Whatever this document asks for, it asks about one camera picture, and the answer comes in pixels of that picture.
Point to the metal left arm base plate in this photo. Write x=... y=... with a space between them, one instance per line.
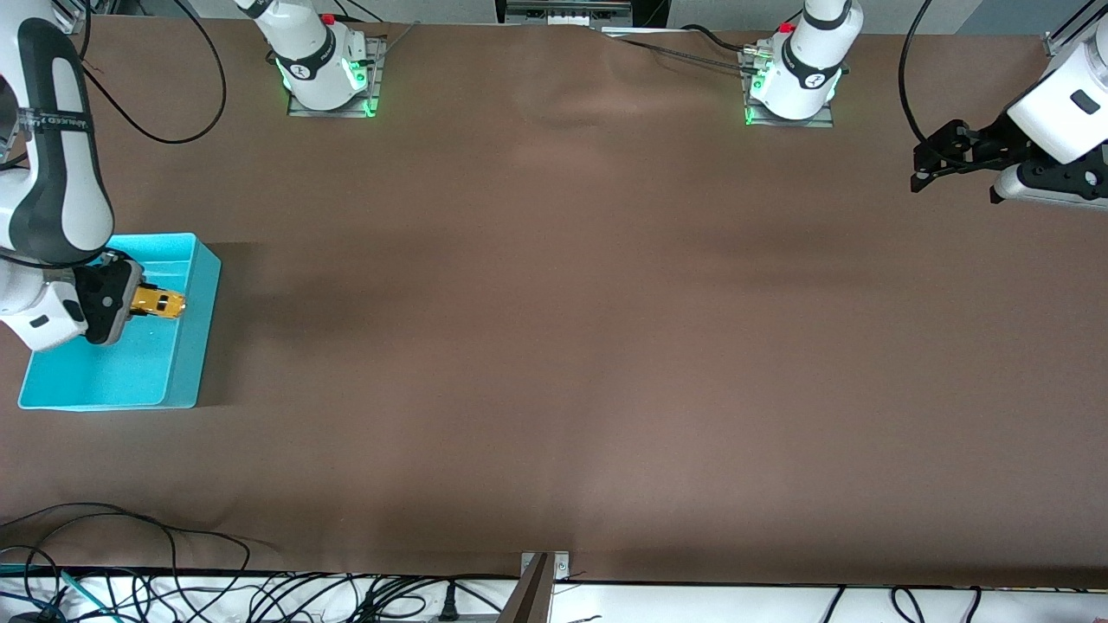
x=822 y=121

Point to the grey power strip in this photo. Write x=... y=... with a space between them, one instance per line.
x=567 y=10

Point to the yellow beetle toy car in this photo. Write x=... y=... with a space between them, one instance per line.
x=163 y=302

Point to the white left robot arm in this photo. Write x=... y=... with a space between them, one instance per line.
x=1065 y=112

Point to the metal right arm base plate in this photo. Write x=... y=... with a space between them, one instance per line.
x=374 y=78

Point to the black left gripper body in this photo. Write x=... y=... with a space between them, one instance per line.
x=998 y=141

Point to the turquoise plastic bin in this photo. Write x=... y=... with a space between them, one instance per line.
x=121 y=372

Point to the brown table cover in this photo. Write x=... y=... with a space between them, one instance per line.
x=554 y=303

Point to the aluminium frame profile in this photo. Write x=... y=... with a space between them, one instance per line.
x=1066 y=30
x=71 y=13

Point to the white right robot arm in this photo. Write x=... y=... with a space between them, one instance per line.
x=61 y=173

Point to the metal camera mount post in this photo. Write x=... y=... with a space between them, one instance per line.
x=532 y=597

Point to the black power plug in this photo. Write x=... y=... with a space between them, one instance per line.
x=447 y=606

